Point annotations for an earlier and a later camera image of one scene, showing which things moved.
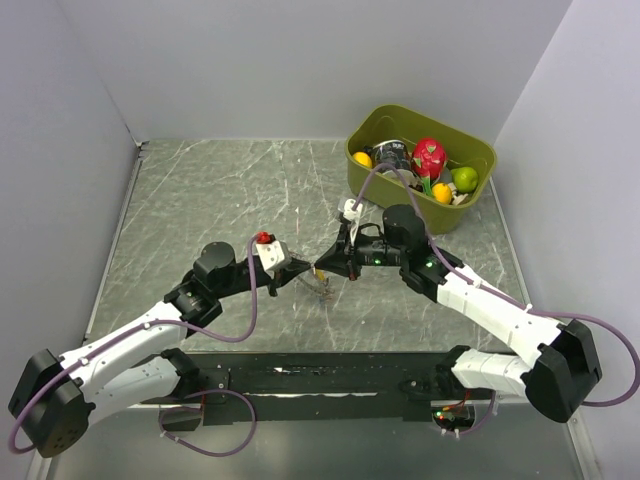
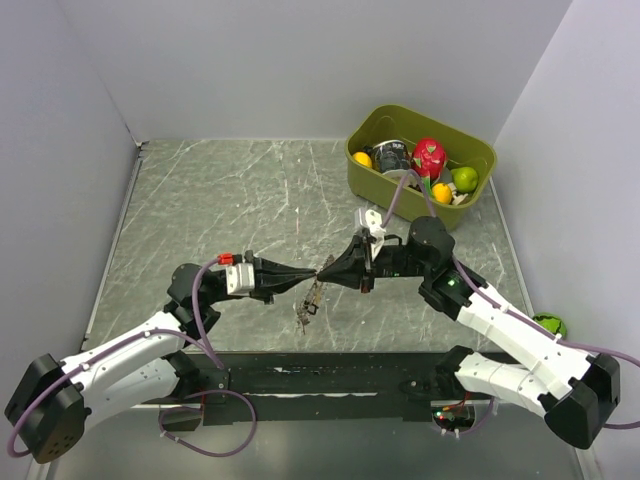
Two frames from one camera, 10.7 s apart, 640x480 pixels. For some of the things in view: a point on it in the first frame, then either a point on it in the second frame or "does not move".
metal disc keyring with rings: (327, 294) to (311, 303)
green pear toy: (465, 178) does not move
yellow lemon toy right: (442, 193) does not move
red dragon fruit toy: (428, 158) does not move
